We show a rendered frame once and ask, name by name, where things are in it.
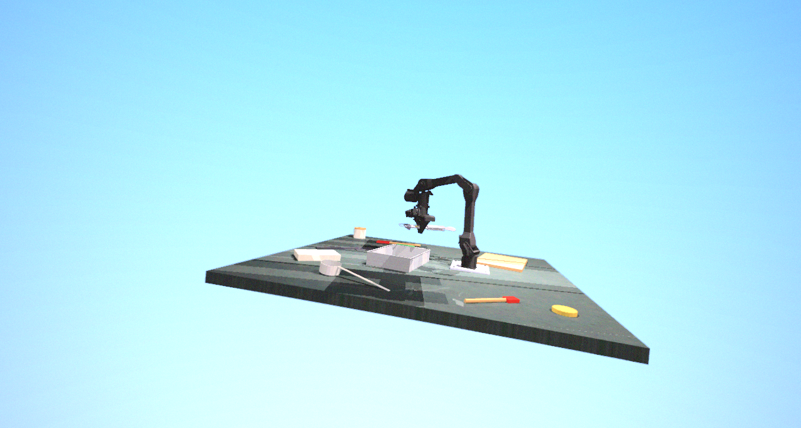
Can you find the white measuring scoop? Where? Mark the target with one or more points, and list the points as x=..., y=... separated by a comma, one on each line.
x=332, y=267

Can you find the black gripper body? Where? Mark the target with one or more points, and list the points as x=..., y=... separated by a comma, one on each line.
x=424, y=216

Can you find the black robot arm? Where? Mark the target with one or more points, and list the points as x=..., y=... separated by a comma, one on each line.
x=467, y=240

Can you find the yellow flat disc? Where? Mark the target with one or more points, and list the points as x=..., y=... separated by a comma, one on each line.
x=564, y=310

